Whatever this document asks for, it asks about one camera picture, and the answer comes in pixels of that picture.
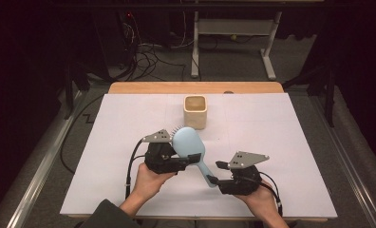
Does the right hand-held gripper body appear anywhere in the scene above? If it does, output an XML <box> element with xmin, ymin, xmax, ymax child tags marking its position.
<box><xmin>218</xmin><ymin>151</ymin><xmax>271</xmax><ymax>196</ymax></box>

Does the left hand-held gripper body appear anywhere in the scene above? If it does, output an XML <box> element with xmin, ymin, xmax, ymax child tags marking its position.
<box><xmin>141</xmin><ymin>128</ymin><xmax>191</xmax><ymax>175</ymax></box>

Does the light blue hairbrush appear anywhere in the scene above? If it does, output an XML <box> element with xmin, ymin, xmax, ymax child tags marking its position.
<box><xmin>170</xmin><ymin>125</ymin><xmax>218</xmax><ymax>189</ymax></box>

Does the beige square cup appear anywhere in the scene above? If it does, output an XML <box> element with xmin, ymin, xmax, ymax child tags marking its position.
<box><xmin>182</xmin><ymin>94</ymin><xmax>208</xmax><ymax>131</ymax></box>

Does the person's right hand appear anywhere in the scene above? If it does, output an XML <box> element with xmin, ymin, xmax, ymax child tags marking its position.
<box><xmin>235</xmin><ymin>180</ymin><xmax>279</xmax><ymax>220</ymax></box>

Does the person's left hand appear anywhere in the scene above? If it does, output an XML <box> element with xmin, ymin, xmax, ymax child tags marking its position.
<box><xmin>130</xmin><ymin>162</ymin><xmax>179</xmax><ymax>204</ymax></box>

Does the white paper sheet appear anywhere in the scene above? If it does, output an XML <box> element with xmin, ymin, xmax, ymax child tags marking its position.
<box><xmin>59</xmin><ymin>92</ymin><xmax>338</xmax><ymax>219</ymax></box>

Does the person's dark sleeve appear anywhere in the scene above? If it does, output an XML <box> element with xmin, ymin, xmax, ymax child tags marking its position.
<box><xmin>78</xmin><ymin>199</ymin><xmax>141</xmax><ymax>228</ymax></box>

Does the black metal stand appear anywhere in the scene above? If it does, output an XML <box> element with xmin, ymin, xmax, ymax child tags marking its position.
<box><xmin>64</xmin><ymin>61</ymin><xmax>92</xmax><ymax>121</ymax></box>
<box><xmin>282</xmin><ymin>56</ymin><xmax>336</xmax><ymax>128</ymax></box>

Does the dark box with red light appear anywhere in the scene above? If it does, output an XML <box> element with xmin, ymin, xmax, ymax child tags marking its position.
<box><xmin>92</xmin><ymin>9</ymin><xmax>137</xmax><ymax>69</ymax></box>

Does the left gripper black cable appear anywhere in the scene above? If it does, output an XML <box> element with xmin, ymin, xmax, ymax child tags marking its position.
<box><xmin>124</xmin><ymin>139</ymin><xmax>146</xmax><ymax>200</ymax></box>

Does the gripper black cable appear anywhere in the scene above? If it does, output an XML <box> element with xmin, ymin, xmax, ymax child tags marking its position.
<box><xmin>124</xmin><ymin>139</ymin><xmax>146</xmax><ymax>200</ymax></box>
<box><xmin>258</xmin><ymin>171</ymin><xmax>284</xmax><ymax>218</ymax></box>

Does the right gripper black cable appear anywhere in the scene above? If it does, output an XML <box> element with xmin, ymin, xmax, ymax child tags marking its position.
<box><xmin>258</xmin><ymin>171</ymin><xmax>284</xmax><ymax>218</ymax></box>

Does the tangle of floor cables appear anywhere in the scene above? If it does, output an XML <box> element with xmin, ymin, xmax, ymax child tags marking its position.
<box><xmin>119</xmin><ymin>12</ymin><xmax>190</xmax><ymax>82</ymax></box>

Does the black floor cable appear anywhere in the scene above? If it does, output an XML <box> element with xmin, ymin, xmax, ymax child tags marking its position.
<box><xmin>60</xmin><ymin>94</ymin><xmax>105</xmax><ymax>175</ymax></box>

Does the aluminium floor rail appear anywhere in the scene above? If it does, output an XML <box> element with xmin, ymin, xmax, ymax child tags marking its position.
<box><xmin>308</xmin><ymin>94</ymin><xmax>376</xmax><ymax>228</ymax></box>
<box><xmin>0</xmin><ymin>89</ymin><xmax>85</xmax><ymax>228</ymax></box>

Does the white metal desk frame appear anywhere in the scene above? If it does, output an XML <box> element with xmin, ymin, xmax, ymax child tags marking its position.
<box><xmin>190</xmin><ymin>10</ymin><xmax>284</xmax><ymax>81</ymax></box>

